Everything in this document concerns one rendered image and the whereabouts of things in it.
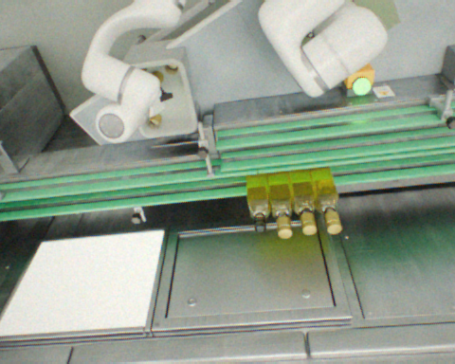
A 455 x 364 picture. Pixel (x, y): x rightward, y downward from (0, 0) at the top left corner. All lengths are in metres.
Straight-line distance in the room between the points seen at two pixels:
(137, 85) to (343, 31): 0.37
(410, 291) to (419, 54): 0.63
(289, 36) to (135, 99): 0.30
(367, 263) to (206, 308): 0.44
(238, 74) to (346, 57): 0.47
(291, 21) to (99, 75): 0.36
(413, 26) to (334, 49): 0.49
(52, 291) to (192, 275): 0.39
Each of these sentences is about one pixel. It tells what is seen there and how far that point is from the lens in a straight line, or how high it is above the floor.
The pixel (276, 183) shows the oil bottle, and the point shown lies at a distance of 1.01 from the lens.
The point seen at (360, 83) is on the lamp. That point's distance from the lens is 1.07.
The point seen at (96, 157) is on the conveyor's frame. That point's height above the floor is 0.83.
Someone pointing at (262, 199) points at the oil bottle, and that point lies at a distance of 0.95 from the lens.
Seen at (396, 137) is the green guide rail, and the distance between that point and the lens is 1.12.
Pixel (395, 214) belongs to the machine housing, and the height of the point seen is 0.98.
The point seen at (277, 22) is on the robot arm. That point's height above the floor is 1.08.
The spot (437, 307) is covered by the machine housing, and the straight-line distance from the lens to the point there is 1.03.
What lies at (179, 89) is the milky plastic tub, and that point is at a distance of 1.12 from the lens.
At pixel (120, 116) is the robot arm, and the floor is 1.16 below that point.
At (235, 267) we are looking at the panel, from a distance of 1.02.
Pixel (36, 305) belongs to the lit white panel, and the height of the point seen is 1.22.
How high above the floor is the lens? 1.77
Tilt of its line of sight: 50 degrees down
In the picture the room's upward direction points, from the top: 179 degrees counter-clockwise
